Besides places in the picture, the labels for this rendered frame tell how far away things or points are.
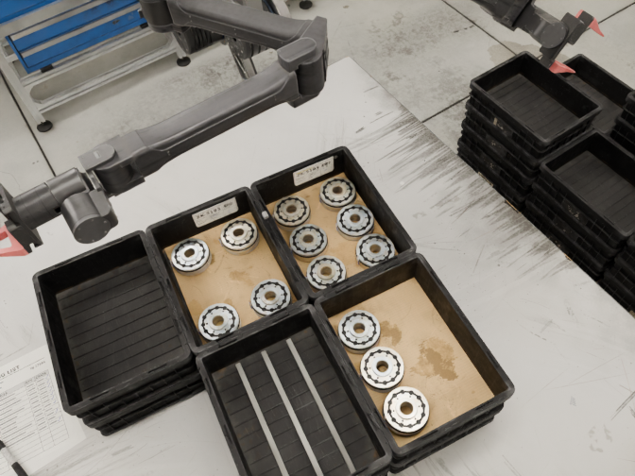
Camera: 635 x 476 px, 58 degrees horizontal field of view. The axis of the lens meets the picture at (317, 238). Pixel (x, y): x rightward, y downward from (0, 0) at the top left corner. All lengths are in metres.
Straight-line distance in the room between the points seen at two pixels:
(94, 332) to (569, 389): 1.21
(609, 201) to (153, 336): 1.68
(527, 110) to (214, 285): 1.45
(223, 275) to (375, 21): 2.35
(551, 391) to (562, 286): 0.31
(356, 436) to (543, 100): 1.61
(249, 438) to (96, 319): 0.52
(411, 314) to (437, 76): 1.99
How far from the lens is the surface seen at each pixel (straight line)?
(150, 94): 3.35
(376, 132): 1.99
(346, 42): 3.45
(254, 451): 1.38
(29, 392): 1.75
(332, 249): 1.55
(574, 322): 1.70
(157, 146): 0.97
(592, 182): 2.41
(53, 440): 1.68
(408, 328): 1.45
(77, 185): 0.98
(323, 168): 1.65
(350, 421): 1.37
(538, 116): 2.42
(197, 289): 1.55
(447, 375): 1.42
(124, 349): 1.54
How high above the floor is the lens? 2.16
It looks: 57 degrees down
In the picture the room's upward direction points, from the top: 7 degrees counter-clockwise
